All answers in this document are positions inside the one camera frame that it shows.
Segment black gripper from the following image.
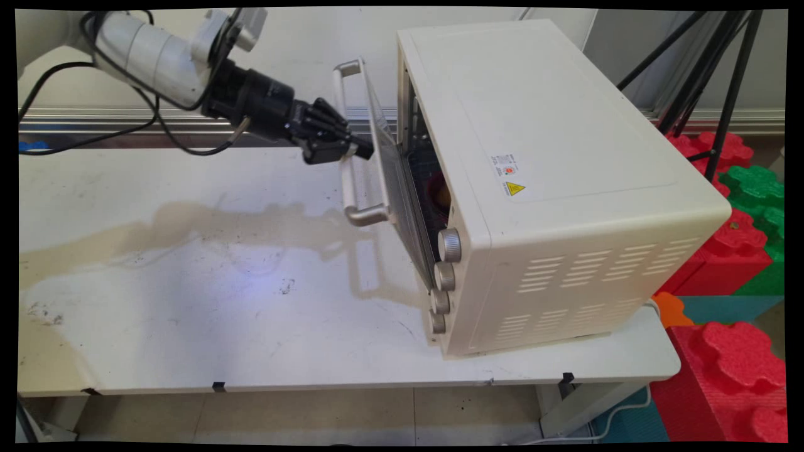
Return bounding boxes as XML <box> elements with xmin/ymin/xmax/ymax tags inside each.
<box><xmin>202</xmin><ymin>60</ymin><xmax>375</xmax><ymax>166</ymax></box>

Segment oven door with silver handle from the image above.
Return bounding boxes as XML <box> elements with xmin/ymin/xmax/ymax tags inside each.
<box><xmin>333</xmin><ymin>58</ymin><xmax>440</xmax><ymax>293</ymax></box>

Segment red bowl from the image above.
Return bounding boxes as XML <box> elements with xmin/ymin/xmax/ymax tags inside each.
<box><xmin>426</xmin><ymin>173</ymin><xmax>450</xmax><ymax>220</ymax></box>

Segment large silver oven knob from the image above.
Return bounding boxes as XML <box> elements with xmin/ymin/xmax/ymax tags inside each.
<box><xmin>438</xmin><ymin>228</ymin><xmax>462</xmax><ymax>263</ymax></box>

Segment cream toaster oven body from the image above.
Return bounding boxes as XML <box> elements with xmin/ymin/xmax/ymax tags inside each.
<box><xmin>396</xmin><ymin>19</ymin><xmax>732</xmax><ymax>360</ymax></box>

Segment white table leg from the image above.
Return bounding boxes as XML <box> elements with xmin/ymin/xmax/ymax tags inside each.
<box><xmin>534</xmin><ymin>377</ymin><xmax>651</xmax><ymax>438</ymax></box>

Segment orange foam block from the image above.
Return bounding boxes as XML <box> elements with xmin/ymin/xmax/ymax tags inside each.
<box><xmin>650</xmin><ymin>291</ymin><xmax>695</xmax><ymax>328</ymax></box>

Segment black tripod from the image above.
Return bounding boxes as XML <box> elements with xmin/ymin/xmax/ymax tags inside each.
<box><xmin>616</xmin><ymin>9</ymin><xmax>764</xmax><ymax>183</ymax></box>

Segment medium red foam block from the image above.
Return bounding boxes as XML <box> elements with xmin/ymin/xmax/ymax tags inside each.
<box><xmin>656</xmin><ymin>207</ymin><xmax>772</xmax><ymax>296</ymax></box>

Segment green foam block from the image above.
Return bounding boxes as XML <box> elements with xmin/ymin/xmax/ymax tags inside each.
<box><xmin>718</xmin><ymin>164</ymin><xmax>786</xmax><ymax>296</ymax></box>

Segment teal foam mat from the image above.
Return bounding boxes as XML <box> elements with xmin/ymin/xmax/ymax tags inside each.
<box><xmin>675</xmin><ymin>294</ymin><xmax>786</xmax><ymax>325</ymax></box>

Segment large red foam block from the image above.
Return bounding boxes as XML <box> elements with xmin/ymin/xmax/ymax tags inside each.
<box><xmin>649</xmin><ymin>320</ymin><xmax>789</xmax><ymax>443</ymax></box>

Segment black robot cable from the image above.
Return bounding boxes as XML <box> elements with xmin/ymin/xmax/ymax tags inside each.
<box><xmin>19</xmin><ymin>9</ymin><xmax>252</xmax><ymax>156</ymax></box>

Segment aluminium rail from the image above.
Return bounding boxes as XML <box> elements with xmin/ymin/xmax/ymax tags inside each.
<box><xmin>19</xmin><ymin>107</ymin><xmax>786</xmax><ymax>149</ymax></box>

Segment white floor cable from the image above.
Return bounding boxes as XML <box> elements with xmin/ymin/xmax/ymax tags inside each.
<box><xmin>502</xmin><ymin>392</ymin><xmax>651</xmax><ymax>445</ymax></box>

